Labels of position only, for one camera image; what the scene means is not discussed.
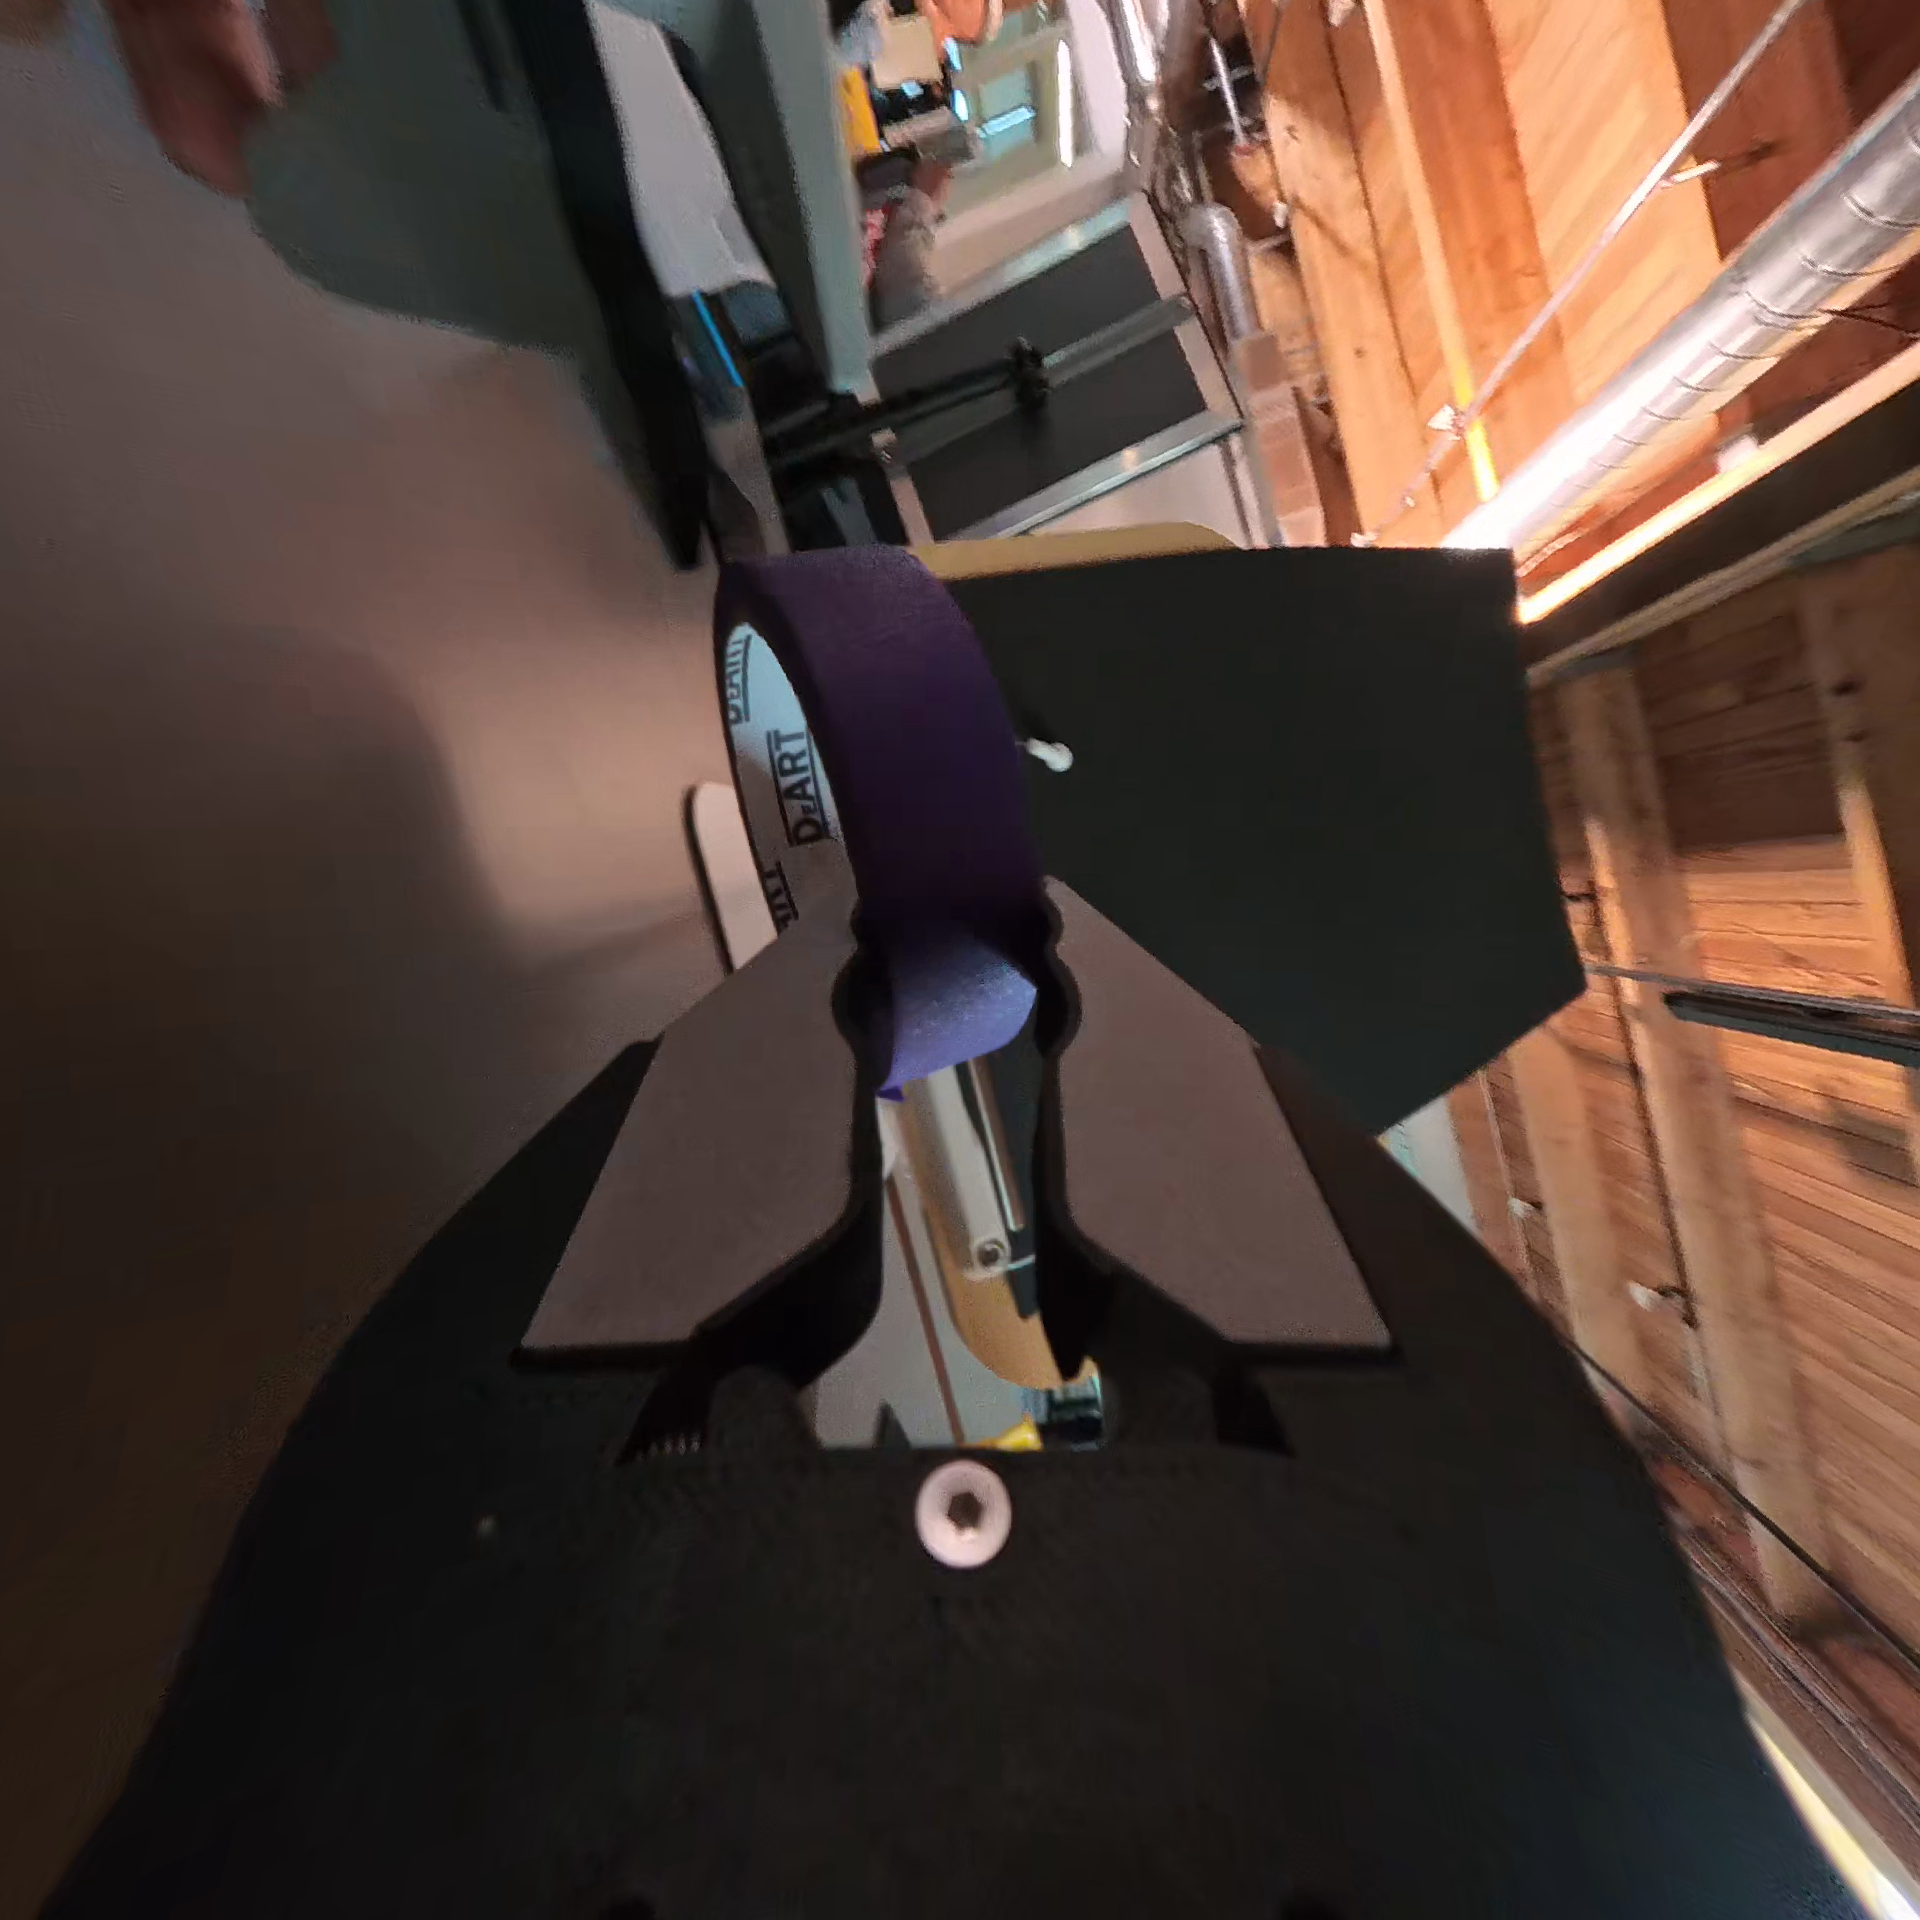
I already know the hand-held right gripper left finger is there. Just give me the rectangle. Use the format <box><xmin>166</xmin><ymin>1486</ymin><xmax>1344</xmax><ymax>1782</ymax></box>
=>
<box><xmin>525</xmin><ymin>903</ymin><xmax>883</xmax><ymax>1379</ymax></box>

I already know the silver ventilation duct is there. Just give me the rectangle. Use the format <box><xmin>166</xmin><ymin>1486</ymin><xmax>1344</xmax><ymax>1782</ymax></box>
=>
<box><xmin>1440</xmin><ymin>82</ymin><xmax>1920</xmax><ymax>548</ymax></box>

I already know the black wooden book stand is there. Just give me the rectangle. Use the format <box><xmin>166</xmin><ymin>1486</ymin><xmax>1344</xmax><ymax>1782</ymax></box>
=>
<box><xmin>690</xmin><ymin>522</ymin><xmax>1589</xmax><ymax>1396</ymax></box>

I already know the person's left forearm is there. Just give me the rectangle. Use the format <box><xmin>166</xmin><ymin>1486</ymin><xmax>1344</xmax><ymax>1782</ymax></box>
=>
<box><xmin>106</xmin><ymin>0</ymin><xmax>338</xmax><ymax>202</ymax></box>

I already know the linear ceiling light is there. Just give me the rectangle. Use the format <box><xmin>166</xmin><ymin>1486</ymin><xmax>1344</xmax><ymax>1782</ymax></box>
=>
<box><xmin>1448</xmin><ymin>434</ymin><xmax>1920</xmax><ymax>633</ymax></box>

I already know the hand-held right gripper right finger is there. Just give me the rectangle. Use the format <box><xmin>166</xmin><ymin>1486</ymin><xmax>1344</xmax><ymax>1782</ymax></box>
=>
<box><xmin>1036</xmin><ymin>883</ymin><xmax>1390</xmax><ymax>1379</ymax></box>

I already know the dark glass partition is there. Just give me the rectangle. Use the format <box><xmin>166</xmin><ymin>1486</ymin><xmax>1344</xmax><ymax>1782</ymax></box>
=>
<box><xmin>877</xmin><ymin>202</ymin><xmax>1250</xmax><ymax>541</ymax></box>

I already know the purple tape roll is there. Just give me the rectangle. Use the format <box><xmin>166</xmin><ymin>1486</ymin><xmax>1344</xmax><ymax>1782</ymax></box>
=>
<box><xmin>712</xmin><ymin>546</ymin><xmax>1046</xmax><ymax>1098</ymax></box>

